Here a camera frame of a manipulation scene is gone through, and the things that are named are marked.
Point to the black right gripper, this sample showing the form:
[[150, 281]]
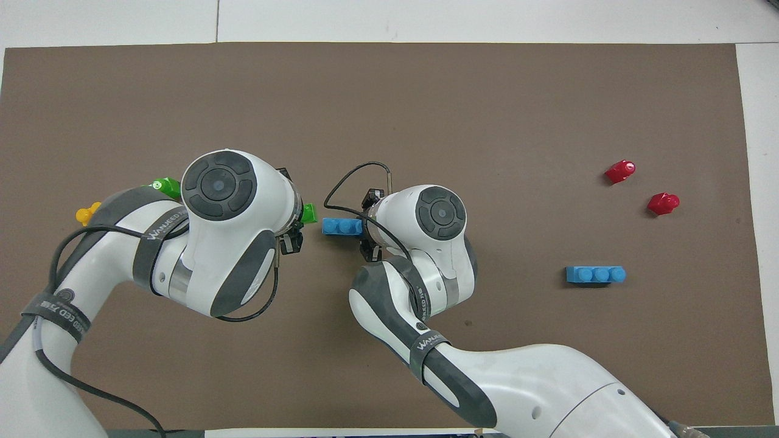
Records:
[[371, 249]]

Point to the brown table mat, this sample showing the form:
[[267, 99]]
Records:
[[487, 91]]

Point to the blue three-stud brick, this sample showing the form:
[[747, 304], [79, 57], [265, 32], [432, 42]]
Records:
[[595, 275], [341, 226]]

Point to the plain green two-stud brick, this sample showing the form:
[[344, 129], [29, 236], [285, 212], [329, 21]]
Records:
[[310, 213]]

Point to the yellow two-stud brick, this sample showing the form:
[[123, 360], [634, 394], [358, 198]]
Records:
[[85, 213]]

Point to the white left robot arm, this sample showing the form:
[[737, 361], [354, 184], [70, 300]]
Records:
[[225, 243]]

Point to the red one-stud brick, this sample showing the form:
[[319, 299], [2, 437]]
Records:
[[620, 171], [662, 204]]

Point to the green brick with white-printed studs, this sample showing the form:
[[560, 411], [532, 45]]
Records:
[[165, 186]]

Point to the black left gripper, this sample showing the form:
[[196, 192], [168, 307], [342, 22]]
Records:
[[292, 240]]

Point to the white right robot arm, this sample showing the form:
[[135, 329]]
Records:
[[438, 274]]

